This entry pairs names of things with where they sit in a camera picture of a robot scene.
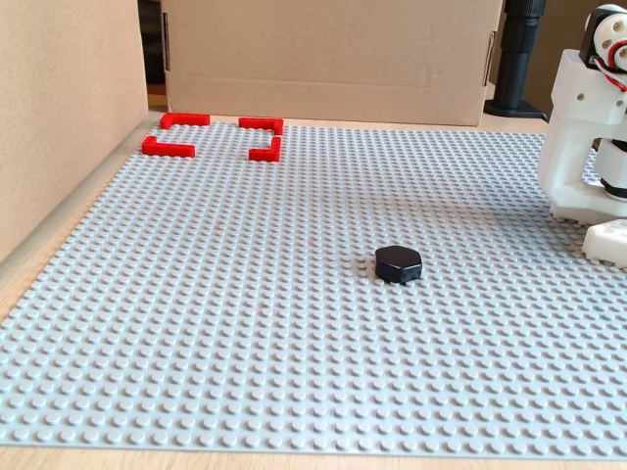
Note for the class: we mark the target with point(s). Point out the black hexagonal Lego piece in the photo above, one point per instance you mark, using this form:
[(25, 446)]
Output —
[(398, 264)]

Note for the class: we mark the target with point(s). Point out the grey Lego baseplate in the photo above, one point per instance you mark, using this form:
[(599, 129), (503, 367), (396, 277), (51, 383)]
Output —
[(245, 294)]

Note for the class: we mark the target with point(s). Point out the red L-shaped Lego beam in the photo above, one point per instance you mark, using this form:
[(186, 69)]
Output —
[(257, 122), (262, 155), (171, 150), (186, 119)]

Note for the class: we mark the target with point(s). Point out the dark background shelf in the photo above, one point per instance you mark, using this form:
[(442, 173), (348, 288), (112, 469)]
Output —
[(152, 39)]

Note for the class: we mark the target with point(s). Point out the black monitor stand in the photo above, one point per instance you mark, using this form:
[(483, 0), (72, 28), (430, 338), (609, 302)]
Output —
[(519, 59)]

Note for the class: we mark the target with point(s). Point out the plain cardboard panel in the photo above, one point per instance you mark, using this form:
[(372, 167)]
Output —
[(63, 122)]

